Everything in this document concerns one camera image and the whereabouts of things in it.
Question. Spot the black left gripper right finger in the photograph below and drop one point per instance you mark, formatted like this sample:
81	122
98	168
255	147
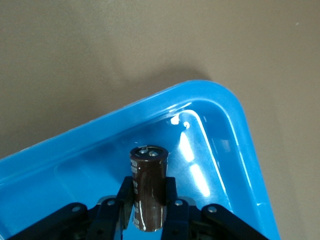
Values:
185	222

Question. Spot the long dark brown capacitor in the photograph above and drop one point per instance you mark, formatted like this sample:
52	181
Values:
150	190

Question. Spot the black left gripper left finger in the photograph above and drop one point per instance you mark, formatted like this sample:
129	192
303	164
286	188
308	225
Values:
105	220

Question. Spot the blue plastic tray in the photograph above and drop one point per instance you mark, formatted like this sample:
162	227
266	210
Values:
75	175

